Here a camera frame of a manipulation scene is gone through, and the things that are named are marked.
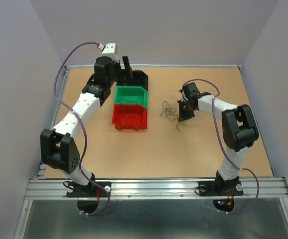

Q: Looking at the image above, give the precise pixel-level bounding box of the orange cable in red bin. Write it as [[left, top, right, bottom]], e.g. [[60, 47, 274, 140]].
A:
[[115, 113, 144, 129]]

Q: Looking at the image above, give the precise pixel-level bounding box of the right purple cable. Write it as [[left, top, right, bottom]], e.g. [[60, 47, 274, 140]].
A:
[[181, 79, 260, 215]]

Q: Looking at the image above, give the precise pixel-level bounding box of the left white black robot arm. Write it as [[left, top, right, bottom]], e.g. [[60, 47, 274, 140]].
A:
[[40, 56, 133, 196]]

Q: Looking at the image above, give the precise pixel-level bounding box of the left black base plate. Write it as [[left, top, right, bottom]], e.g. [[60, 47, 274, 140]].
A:
[[63, 181, 107, 198]]

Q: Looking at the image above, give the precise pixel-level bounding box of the aluminium frame rail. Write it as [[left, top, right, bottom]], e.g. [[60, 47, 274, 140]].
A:
[[24, 177, 288, 201]]

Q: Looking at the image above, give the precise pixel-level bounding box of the red plastic bin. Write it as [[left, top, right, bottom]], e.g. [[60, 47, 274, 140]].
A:
[[112, 104, 147, 131]]

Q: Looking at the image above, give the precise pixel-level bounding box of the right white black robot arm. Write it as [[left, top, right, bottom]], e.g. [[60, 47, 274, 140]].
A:
[[177, 79, 259, 194]]

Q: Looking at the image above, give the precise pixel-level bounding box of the black plastic bin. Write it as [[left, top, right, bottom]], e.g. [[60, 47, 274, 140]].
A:
[[116, 69, 148, 91]]

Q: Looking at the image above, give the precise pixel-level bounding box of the black grey cable bundle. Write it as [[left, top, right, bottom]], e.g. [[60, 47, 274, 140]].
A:
[[159, 101, 183, 131]]

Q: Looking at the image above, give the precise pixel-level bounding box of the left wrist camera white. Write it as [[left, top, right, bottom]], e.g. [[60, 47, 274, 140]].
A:
[[98, 43, 119, 62]]

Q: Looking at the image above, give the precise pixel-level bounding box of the green plastic bin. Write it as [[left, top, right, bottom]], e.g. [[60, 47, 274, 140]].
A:
[[114, 86, 148, 109]]

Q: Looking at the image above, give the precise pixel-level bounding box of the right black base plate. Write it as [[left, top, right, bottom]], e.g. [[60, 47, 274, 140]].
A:
[[196, 180, 244, 197]]

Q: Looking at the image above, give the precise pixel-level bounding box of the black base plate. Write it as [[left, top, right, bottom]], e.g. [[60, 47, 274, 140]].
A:
[[196, 180, 244, 197], [63, 181, 107, 198]]

